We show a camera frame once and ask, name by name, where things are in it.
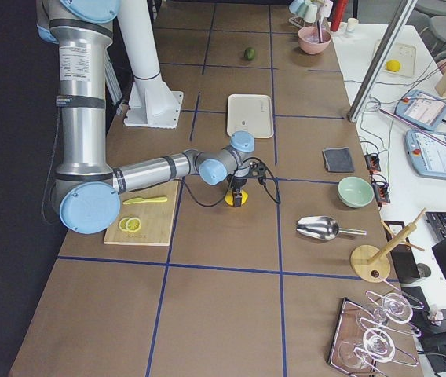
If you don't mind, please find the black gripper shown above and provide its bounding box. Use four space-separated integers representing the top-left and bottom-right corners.
228 174 248 207

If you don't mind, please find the yellow lemon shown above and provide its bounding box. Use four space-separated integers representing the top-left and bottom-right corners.
225 190 248 207

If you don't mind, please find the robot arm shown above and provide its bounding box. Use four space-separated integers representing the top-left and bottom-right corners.
36 1 254 234

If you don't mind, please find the cream rabbit tray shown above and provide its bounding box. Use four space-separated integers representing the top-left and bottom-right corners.
226 94 273 139

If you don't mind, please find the black framed tray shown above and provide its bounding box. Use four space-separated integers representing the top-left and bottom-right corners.
327 298 419 376

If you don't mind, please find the white side tray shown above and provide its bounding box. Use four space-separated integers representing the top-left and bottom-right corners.
381 42 416 79

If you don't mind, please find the yellow plastic knife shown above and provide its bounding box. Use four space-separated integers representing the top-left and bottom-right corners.
122 196 168 205

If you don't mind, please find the wooden cutting board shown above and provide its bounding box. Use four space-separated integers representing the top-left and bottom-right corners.
104 181 178 246

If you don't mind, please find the steel scoop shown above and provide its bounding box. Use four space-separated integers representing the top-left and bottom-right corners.
296 216 367 240

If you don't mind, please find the grey folded cloth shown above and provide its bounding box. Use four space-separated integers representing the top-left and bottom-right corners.
322 147 355 173

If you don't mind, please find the light green bowl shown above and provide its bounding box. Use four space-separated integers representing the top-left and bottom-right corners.
338 177 374 208

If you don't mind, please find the green avocado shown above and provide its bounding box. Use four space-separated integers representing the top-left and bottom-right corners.
243 47 256 61

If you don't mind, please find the wooden mug stand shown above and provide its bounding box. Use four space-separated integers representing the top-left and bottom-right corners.
350 208 426 283

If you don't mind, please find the pink bowl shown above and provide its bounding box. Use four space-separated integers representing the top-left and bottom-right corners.
298 26 331 55

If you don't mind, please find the glass cup upper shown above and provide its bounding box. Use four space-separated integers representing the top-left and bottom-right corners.
367 292 413 324

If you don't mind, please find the glass cup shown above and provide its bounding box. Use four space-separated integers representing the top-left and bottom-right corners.
338 328 396 371
367 292 413 324

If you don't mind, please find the teach pendant near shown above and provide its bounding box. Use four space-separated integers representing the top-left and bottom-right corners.
404 130 446 180

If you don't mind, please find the teach pendant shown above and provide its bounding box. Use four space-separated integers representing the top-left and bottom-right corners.
394 90 446 131
404 130 446 180

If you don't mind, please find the lemon on side table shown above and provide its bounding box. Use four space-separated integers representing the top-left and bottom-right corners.
386 60 401 72

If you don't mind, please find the teach pendant far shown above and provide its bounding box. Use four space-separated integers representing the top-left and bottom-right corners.
394 90 446 131

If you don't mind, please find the glass cup lower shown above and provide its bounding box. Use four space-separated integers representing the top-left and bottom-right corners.
338 328 396 371

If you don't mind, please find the black keyboard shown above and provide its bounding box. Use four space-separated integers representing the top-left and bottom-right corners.
426 211 446 241

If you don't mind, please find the red bottle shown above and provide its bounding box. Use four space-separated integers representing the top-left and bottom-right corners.
330 0 348 32

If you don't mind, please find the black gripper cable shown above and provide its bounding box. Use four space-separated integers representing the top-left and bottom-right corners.
182 156 282 207

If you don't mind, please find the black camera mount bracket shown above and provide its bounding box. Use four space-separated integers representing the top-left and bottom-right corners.
247 162 267 186

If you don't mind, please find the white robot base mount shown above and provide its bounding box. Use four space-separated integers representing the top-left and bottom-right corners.
118 0 184 129

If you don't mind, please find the aluminium frame post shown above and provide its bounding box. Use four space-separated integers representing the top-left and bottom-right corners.
347 0 417 123

